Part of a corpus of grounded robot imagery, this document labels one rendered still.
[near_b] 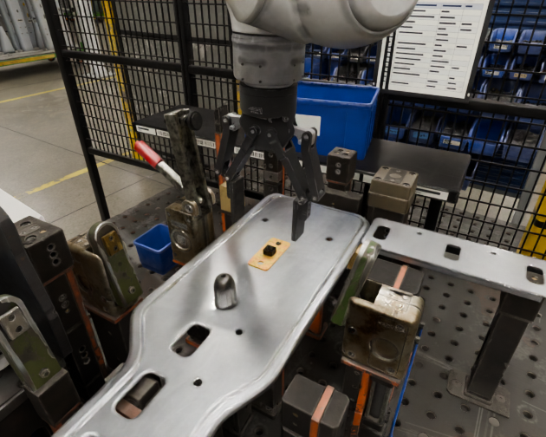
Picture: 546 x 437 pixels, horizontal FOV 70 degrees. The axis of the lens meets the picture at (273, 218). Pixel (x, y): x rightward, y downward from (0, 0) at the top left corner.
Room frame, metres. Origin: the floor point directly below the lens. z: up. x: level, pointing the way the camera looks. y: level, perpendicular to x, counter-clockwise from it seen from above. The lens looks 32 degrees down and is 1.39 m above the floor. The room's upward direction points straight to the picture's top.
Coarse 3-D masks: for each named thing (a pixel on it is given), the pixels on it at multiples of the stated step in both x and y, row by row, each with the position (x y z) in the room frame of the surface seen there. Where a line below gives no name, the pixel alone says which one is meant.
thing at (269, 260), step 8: (272, 240) 0.55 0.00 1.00; (280, 240) 0.55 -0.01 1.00; (264, 248) 0.52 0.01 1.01; (272, 248) 0.52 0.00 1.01; (280, 248) 0.53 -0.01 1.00; (256, 256) 0.51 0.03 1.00; (264, 256) 0.51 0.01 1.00; (272, 256) 0.51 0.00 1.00; (280, 256) 0.51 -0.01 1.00; (256, 264) 0.48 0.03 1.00; (264, 264) 0.48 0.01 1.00; (272, 264) 0.49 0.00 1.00
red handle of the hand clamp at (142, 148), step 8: (136, 144) 0.63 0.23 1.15; (144, 144) 0.64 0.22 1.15; (144, 152) 0.63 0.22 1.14; (152, 152) 0.63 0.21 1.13; (152, 160) 0.62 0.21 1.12; (160, 160) 0.62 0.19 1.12; (160, 168) 0.61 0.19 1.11; (168, 168) 0.61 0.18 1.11; (168, 176) 0.60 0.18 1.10; (176, 176) 0.61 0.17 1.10; (176, 184) 0.60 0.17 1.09; (184, 192) 0.59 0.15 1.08; (200, 200) 0.58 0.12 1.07
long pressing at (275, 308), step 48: (240, 240) 0.55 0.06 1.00; (288, 240) 0.55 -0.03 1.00; (336, 240) 0.55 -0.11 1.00; (192, 288) 0.43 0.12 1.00; (240, 288) 0.43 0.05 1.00; (288, 288) 0.43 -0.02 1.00; (144, 336) 0.34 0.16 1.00; (240, 336) 0.34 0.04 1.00; (288, 336) 0.34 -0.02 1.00; (192, 384) 0.27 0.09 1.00; (240, 384) 0.27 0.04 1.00; (96, 432) 0.22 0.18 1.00; (144, 432) 0.22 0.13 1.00; (192, 432) 0.22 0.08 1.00
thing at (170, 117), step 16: (176, 112) 0.59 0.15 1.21; (192, 112) 0.58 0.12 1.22; (176, 128) 0.57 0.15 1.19; (192, 128) 0.57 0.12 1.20; (176, 144) 0.58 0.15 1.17; (192, 144) 0.60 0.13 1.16; (176, 160) 0.58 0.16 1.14; (192, 160) 0.60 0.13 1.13; (192, 176) 0.59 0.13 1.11; (192, 192) 0.57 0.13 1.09; (208, 192) 0.59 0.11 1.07; (208, 208) 0.59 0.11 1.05
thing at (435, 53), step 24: (432, 0) 0.95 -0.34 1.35; (456, 0) 0.92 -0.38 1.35; (480, 0) 0.90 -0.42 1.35; (408, 24) 0.97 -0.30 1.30; (432, 24) 0.94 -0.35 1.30; (456, 24) 0.92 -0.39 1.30; (480, 24) 0.90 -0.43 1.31; (384, 48) 0.99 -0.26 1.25; (408, 48) 0.96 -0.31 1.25; (432, 48) 0.94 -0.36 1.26; (456, 48) 0.91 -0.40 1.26; (480, 48) 0.89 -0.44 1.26; (408, 72) 0.96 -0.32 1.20; (432, 72) 0.93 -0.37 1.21; (456, 72) 0.91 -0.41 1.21; (432, 96) 0.93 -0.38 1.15; (456, 96) 0.90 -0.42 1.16
